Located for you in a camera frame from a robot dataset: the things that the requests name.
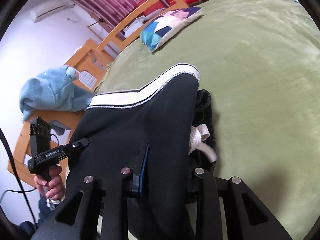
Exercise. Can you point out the black pants white waistband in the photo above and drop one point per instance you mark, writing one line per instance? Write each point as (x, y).
(168, 121)

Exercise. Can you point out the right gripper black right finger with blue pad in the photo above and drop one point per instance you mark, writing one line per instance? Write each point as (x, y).
(247, 217)

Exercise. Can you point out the green bed blanket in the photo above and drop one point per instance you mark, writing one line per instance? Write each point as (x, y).
(259, 59)

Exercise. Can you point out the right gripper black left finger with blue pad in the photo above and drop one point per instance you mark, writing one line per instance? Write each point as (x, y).
(97, 208)

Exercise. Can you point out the white air conditioner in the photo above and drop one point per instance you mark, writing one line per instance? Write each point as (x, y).
(49, 8)

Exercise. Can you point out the colourful patchwork pillow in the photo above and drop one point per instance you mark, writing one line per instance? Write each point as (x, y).
(165, 26)

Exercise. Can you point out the wooden bed frame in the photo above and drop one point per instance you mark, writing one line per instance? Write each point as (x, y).
(91, 58)

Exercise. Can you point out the person's left hand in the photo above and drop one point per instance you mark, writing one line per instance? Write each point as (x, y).
(54, 189)

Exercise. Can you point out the light blue towel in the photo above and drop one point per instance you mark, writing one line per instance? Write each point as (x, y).
(53, 90)

